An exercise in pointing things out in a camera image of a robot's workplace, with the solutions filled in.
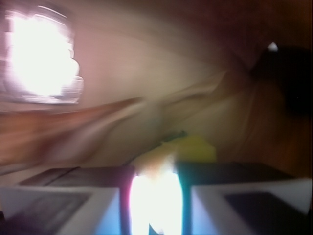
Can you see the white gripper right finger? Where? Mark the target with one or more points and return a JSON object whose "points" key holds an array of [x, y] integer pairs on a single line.
{"points": [[243, 199]]}

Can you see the yellow green sponge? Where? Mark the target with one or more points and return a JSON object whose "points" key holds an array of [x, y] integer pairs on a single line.
{"points": [[190, 149]]}

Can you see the brown paper bag bin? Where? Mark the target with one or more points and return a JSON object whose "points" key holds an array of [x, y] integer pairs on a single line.
{"points": [[100, 82]]}

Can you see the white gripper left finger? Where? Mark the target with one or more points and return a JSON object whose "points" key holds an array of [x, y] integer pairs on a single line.
{"points": [[69, 201]]}

